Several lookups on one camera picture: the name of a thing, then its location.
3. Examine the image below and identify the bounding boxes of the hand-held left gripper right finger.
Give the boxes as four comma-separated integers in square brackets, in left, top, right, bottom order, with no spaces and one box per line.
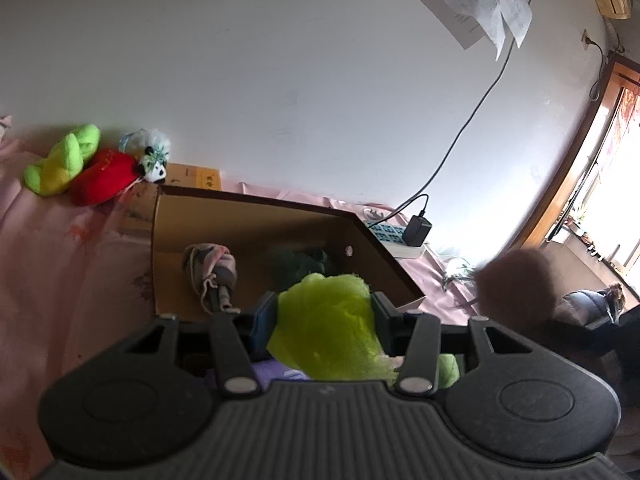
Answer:
[372,291,551,395]

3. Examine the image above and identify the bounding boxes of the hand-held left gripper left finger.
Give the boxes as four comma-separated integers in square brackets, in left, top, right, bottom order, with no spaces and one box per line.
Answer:
[107,292,279,401]

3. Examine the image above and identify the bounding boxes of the bright green plush toy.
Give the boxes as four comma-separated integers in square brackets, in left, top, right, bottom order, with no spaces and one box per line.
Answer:
[266,272,402,382]

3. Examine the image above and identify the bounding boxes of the brown cardboard box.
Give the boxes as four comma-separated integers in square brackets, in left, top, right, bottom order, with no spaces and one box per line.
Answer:
[150,184,427,322]

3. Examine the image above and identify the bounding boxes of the dark green plush toy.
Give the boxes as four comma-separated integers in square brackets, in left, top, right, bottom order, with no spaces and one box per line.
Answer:
[271,249,332,293]

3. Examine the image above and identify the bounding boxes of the pink grey cloth toy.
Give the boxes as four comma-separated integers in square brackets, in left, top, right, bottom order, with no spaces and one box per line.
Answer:
[181,243,239,312]

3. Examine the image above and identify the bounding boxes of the white power strip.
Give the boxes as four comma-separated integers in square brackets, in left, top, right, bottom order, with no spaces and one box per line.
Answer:
[364,219,427,260]

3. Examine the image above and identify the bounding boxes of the black charger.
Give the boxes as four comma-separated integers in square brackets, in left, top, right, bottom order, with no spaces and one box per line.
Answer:
[403,214,434,248]

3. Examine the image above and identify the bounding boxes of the brown fuzzy ball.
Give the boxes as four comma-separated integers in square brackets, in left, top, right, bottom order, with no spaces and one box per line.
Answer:
[476,249,560,333]

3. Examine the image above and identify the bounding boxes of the yellow flat box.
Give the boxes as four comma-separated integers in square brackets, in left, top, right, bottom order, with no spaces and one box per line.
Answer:
[164,162,222,191]

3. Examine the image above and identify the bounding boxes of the panda plush toy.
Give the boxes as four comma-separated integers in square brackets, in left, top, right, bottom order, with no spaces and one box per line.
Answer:
[119,129,172,184]

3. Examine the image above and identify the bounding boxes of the pink floral bed sheet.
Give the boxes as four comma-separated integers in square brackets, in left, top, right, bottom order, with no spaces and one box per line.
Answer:
[0,115,481,476]

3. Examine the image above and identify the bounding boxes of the dark jacket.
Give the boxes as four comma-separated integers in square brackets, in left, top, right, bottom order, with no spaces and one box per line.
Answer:
[555,282,640,356]

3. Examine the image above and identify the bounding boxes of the red plush toy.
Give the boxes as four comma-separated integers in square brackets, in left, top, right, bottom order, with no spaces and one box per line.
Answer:
[69,148,142,207]

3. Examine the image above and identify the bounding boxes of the green yellow plush toy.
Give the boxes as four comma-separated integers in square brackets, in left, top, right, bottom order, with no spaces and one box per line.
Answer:
[23,123,102,197]

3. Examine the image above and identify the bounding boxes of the black cable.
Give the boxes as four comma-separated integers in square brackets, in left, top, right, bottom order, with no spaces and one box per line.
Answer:
[390,0,557,221]

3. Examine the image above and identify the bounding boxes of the wooden window frame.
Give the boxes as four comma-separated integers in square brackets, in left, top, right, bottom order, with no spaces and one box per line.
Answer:
[507,52,640,281]

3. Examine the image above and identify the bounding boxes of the paper sheets on wall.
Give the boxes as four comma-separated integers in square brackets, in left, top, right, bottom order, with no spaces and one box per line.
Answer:
[404,0,534,62]

